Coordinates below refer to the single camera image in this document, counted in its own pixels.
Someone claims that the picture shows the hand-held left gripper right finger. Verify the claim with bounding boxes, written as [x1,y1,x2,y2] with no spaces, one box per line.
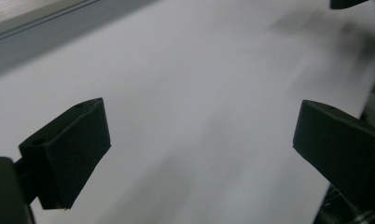
[292,99,375,213]

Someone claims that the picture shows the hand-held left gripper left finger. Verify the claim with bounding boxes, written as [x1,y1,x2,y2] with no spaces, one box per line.
[14,97,112,211]

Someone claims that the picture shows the grey metal frame rail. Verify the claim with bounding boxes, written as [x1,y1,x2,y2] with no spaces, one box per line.
[0,0,160,80]

